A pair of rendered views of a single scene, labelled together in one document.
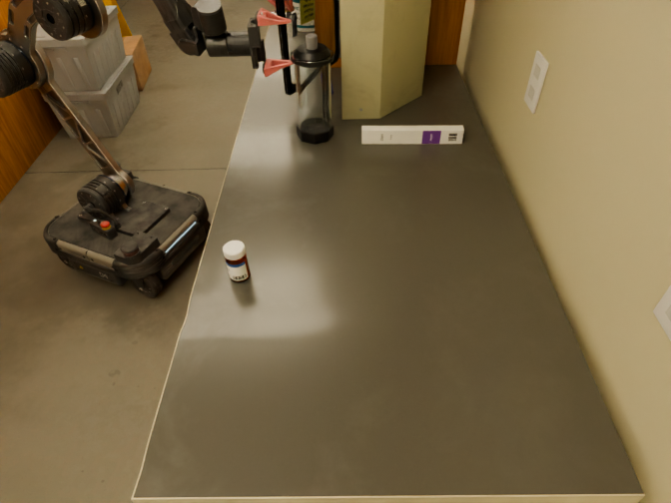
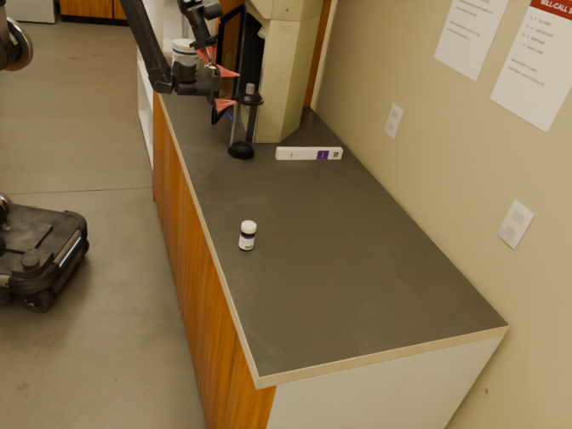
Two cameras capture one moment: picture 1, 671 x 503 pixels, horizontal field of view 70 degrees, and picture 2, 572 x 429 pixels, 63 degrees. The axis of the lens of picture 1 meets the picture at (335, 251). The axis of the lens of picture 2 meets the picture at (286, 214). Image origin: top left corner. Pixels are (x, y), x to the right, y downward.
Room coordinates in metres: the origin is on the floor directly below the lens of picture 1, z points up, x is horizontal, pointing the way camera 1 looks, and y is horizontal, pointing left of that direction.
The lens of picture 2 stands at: (-0.29, 0.59, 1.77)
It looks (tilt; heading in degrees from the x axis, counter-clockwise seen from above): 34 degrees down; 332
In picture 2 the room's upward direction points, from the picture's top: 11 degrees clockwise
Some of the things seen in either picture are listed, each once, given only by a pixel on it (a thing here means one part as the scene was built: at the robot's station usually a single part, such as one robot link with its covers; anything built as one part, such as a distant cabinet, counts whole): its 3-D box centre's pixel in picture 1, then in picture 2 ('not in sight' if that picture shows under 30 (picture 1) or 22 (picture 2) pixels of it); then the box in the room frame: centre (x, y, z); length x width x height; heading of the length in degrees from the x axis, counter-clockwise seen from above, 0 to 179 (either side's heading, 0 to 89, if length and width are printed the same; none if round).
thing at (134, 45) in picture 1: (122, 63); not in sight; (3.75, 1.61, 0.14); 0.41 x 0.32 x 0.28; 4
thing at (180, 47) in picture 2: not in sight; (185, 57); (2.06, 0.08, 1.02); 0.13 x 0.13 x 0.15
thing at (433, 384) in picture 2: not in sight; (254, 239); (1.26, -0.10, 0.45); 2.05 x 0.67 x 0.90; 178
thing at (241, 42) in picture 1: (244, 43); (203, 87); (1.19, 0.20, 1.20); 0.07 x 0.07 x 0.10; 88
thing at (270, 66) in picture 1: (275, 57); (223, 98); (1.19, 0.13, 1.16); 0.09 x 0.07 x 0.07; 88
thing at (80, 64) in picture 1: (79, 48); not in sight; (3.14, 1.59, 0.49); 0.60 x 0.42 x 0.33; 178
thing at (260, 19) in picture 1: (272, 27); (225, 77); (1.19, 0.13, 1.23); 0.09 x 0.07 x 0.07; 88
